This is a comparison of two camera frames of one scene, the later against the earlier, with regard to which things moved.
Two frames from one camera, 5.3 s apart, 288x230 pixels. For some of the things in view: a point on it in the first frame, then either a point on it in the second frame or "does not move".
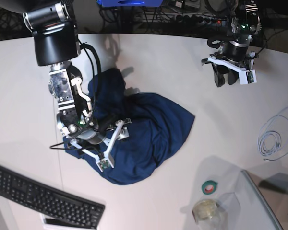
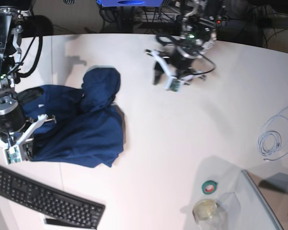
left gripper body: (92, 137) -> (9, 116)
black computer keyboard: (57, 205) does not move
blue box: (127, 3) does not move
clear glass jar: (208, 215) does not move
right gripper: (234, 51) -> (178, 63)
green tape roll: (209, 187) does not move
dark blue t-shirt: (157, 126) -> (89, 129)
